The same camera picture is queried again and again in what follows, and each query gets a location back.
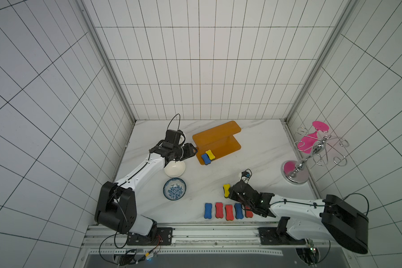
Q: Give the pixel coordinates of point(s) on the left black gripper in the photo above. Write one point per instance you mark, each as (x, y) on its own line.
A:
(189, 148)

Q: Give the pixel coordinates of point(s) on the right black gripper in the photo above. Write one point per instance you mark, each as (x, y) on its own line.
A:
(237, 191)

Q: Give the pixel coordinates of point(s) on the red top eraser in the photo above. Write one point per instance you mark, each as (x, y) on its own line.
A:
(219, 210)
(248, 212)
(229, 212)

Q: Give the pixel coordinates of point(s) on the blue bottom eraser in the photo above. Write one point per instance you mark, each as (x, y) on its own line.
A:
(206, 159)

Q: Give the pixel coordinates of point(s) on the blue eraser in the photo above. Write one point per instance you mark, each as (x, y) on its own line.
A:
(206, 159)
(208, 211)
(238, 211)

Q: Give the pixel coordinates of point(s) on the yellow bottom eraser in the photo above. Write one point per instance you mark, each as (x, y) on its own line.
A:
(226, 189)
(210, 155)

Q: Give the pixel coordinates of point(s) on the blue top eraser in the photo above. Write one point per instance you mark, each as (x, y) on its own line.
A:
(208, 211)
(238, 211)

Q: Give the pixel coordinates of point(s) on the orange two-tier shelf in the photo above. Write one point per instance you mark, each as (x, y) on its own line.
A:
(219, 139)

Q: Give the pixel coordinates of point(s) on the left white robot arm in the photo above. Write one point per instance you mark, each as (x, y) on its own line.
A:
(116, 207)

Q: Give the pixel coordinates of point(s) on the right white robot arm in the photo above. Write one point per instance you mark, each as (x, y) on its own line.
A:
(330, 219)

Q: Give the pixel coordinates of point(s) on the white upturned bowl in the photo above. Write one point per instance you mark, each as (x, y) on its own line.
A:
(175, 169)

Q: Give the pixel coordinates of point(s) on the blue patterned bowl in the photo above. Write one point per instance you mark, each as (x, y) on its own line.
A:
(174, 189)

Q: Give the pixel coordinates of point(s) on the chrome cup tree stand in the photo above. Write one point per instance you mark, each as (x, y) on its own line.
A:
(295, 171)

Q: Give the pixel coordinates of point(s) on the pink disc middle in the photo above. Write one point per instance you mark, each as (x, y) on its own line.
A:
(306, 144)

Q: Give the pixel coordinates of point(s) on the pink disc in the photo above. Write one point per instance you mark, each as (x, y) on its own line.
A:
(320, 126)
(306, 144)

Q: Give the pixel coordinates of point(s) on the pink disc top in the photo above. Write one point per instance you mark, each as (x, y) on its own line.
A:
(320, 126)

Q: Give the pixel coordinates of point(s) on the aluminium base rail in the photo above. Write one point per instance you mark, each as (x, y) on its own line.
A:
(209, 245)

